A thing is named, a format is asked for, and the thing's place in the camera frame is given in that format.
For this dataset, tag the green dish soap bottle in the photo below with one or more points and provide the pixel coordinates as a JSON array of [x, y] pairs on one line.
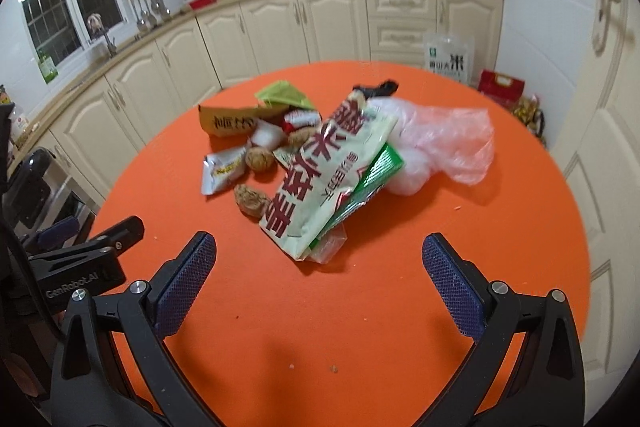
[[47, 67]]

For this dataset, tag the white door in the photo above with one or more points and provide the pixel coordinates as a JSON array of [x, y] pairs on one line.
[[598, 152]]

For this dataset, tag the cardboard box with oil bottles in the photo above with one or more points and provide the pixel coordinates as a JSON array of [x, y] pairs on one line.
[[528, 110]]

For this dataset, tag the black small object on table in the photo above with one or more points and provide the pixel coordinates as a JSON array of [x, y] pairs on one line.
[[382, 90]]

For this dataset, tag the rice bag on floor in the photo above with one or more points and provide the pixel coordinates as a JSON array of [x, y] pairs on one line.
[[451, 56]]

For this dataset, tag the walnut near packet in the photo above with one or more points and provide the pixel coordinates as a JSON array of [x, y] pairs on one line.
[[259, 159]]

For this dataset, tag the yellow snack packet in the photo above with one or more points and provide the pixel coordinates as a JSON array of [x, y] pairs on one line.
[[225, 121]]

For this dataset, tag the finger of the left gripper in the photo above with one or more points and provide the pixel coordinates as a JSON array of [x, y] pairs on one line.
[[110, 243], [53, 237]]

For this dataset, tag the glutinous rice flour bag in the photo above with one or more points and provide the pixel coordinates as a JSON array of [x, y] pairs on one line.
[[324, 173]]

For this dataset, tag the white jar on counter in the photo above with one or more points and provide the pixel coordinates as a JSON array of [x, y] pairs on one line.
[[19, 123]]

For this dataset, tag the hanging utensil rack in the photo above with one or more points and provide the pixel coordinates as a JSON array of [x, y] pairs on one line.
[[150, 14]]

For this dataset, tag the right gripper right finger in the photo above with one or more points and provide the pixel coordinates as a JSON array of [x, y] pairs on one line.
[[524, 367]]

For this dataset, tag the round table orange cloth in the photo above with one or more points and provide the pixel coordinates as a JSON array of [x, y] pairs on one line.
[[364, 340]]

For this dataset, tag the green wrapper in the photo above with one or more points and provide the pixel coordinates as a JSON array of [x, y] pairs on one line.
[[281, 92]]

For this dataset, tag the red basin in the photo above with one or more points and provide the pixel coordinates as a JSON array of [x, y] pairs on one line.
[[200, 4]]

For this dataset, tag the door handle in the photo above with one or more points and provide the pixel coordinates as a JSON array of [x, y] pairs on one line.
[[601, 23]]

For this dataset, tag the lower cabinets with counter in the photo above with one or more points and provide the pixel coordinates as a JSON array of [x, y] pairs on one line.
[[98, 125]]

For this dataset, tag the black rice cooker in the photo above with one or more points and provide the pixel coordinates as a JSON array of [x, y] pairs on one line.
[[28, 190]]

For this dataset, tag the sink faucet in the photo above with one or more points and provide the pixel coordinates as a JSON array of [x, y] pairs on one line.
[[98, 30]]

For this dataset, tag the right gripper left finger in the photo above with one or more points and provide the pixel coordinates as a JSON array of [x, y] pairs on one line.
[[114, 368]]

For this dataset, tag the walnut front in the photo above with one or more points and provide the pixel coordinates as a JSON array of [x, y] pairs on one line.
[[253, 203]]

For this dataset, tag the pink translucent plastic bag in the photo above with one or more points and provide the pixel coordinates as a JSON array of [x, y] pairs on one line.
[[458, 142]]

